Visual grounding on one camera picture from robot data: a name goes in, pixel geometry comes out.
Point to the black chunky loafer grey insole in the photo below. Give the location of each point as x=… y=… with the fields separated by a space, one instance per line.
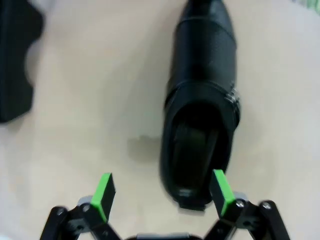
x=15 y=50

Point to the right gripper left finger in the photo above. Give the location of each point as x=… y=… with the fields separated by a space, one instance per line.
x=100 y=205

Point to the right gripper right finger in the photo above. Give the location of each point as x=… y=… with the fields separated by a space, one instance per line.
x=225 y=200

